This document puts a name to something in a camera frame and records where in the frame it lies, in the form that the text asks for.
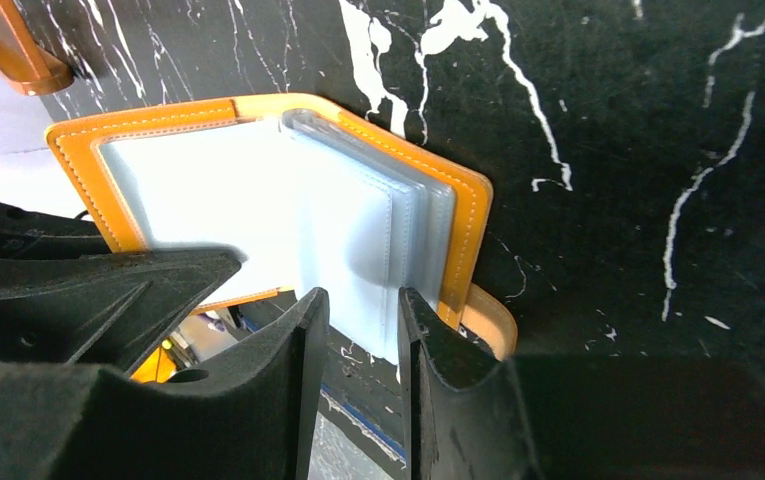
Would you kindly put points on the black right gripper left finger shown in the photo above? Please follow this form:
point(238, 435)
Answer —
point(247, 413)

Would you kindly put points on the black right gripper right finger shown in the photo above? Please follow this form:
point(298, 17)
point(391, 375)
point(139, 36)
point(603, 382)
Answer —
point(469, 415)

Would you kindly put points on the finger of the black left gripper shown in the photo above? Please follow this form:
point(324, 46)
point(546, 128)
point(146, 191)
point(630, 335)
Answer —
point(112, 309)
point(32, 235)

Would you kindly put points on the orange leather card holder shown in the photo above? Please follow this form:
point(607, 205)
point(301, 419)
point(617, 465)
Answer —
point(305, 194)

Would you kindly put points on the orange wooden shelf rack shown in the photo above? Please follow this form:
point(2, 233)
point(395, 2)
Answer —
point(26, 67)

